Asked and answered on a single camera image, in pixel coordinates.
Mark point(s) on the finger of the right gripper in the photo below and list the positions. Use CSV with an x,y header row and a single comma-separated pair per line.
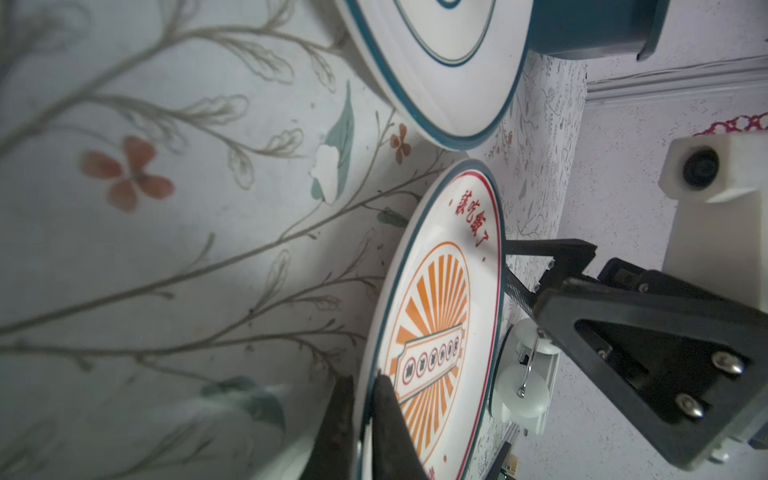
x,y
569,315
569,257

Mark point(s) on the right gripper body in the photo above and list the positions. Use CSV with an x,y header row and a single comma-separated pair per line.
x,y
690,366

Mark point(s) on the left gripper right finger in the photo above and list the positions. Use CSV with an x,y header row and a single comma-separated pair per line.
x,y
393,453

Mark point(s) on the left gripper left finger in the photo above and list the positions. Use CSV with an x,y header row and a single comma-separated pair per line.
x,y
332,453

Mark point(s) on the orange sunburst plate front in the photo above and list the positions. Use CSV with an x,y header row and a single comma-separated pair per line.
x,y
436,326

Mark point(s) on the white flower-pattern plate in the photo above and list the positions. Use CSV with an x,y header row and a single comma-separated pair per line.
x,y
450,67

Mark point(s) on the teal plastic bin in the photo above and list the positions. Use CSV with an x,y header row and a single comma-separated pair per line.
x,y
593,29

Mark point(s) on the white alarm clock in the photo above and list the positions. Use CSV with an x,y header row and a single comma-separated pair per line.
x,y
525,377

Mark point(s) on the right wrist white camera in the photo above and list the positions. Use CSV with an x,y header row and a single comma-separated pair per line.
x,y
718,239

